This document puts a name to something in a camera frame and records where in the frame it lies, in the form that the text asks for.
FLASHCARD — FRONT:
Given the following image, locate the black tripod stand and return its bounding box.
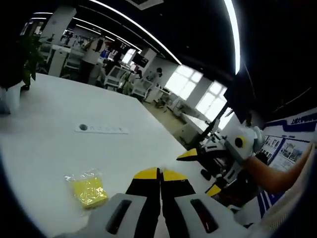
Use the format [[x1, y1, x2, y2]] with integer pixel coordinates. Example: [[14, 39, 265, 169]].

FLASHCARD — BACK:
[[195, 106, 235, 155]]

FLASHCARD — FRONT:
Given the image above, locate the ceiling air conditioner unit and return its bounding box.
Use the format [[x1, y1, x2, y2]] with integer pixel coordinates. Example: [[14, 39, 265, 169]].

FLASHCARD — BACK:
[[126, 0, 164, 10]]

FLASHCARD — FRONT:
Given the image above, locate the rectangular yellow silicone block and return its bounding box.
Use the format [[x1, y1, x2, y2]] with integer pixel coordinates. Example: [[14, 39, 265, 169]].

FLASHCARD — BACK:
[[64, 168, 109, 210]]

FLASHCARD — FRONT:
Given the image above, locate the green potted plant white pot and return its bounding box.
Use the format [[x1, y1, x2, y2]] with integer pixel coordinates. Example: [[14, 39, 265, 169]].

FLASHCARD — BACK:
[[0, 34, 48, 115]]

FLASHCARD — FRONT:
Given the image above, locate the white office chair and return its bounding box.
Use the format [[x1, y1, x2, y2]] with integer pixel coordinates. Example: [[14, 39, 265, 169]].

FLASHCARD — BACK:
[[106, 64, 127, 88]]

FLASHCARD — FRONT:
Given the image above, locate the bright window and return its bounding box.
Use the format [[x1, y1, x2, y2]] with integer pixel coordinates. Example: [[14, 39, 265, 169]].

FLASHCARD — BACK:
[[164, 64, 204, 101], [195, 81, 228, 130]]

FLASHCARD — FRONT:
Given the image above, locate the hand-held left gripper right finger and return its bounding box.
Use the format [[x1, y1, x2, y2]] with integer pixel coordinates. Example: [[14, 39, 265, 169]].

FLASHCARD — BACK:
[[160, 168, 248, 238]]

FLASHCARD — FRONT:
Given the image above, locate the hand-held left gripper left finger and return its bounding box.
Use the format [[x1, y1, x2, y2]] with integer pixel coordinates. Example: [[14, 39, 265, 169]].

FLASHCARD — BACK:
[[86, 167, 163, 238]]

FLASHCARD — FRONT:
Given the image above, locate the white table socket strip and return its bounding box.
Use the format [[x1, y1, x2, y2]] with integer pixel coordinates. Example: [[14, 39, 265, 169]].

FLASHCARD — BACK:
[[74, 122, 129, 135]]

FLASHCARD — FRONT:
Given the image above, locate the person's beige clothing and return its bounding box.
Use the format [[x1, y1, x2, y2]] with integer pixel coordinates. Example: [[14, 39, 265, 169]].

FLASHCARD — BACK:
[[257, 146, 317, 238]]

